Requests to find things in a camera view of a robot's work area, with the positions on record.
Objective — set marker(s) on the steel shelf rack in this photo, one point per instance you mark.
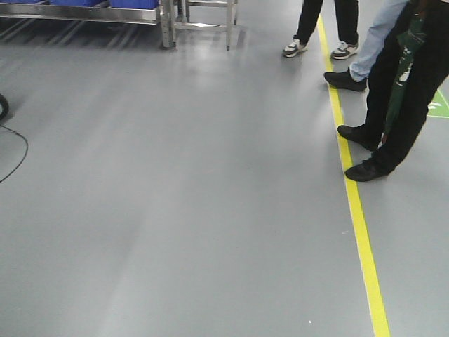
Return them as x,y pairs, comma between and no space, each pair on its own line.
171,15

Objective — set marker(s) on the person in light jeans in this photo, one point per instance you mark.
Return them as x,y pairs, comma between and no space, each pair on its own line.
356,76

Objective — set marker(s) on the green folded umbrella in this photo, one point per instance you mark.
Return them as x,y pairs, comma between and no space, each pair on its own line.
410,42

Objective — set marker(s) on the person holding green umbrella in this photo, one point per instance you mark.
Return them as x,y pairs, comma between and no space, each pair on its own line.
429,71

